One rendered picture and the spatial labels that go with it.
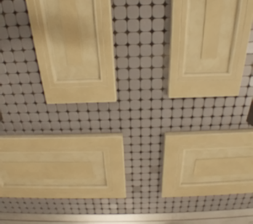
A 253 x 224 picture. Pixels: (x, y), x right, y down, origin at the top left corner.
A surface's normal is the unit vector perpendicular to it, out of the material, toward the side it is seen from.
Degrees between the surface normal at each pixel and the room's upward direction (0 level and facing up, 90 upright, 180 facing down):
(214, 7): 0
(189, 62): 11
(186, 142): 0
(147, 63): 0
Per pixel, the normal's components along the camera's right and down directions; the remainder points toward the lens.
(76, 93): -0.01, 0.38
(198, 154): -0.02, 0.18
